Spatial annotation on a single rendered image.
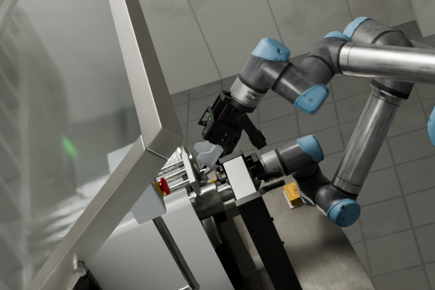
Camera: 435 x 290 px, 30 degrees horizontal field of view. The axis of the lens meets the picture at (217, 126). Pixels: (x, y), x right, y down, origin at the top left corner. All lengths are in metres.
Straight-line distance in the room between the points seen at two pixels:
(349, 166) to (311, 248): 0.27
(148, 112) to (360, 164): 1.19
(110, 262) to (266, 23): 3.00
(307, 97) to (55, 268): 0.99
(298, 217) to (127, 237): 0.75
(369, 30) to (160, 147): 1.27
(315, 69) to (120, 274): 0.62
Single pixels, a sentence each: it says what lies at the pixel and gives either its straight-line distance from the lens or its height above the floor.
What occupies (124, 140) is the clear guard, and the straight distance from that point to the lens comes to 0.92.
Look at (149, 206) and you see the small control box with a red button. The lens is 1.27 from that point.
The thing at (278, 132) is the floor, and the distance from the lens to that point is 4.08.
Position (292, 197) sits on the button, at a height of 0.92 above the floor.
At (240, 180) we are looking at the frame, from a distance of 1.55.
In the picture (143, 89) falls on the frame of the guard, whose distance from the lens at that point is 0.90.
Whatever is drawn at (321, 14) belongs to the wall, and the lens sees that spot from 4.49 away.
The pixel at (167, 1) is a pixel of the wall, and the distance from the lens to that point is 4.42.
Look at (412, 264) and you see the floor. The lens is 3.25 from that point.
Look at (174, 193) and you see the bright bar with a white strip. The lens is 1.60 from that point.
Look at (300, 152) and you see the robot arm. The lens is 2.06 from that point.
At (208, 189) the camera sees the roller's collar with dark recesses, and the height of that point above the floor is 1.37.
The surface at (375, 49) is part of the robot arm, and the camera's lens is 1.81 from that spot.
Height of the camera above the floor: 2.40
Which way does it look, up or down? 34 degrees down
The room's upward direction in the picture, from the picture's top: 24 degrees counter-clockwise
